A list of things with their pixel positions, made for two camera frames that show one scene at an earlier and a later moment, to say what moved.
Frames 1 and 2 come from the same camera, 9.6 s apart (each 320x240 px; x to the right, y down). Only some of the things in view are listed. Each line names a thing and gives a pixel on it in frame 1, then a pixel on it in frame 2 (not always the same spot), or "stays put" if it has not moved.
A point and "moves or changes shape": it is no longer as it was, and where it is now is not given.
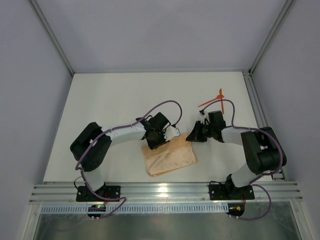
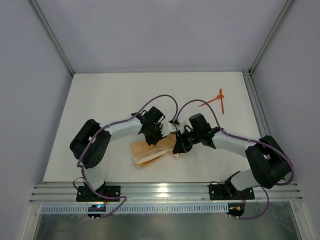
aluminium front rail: x=162 y=193 stays put
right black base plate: x=224 y=192 stays put
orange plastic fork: x=220 y=96 stays put
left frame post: x=51 y=34 stays put
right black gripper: x=200 y=131 to x=183 y=141
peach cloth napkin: x=176 y=153 moves or changes shape
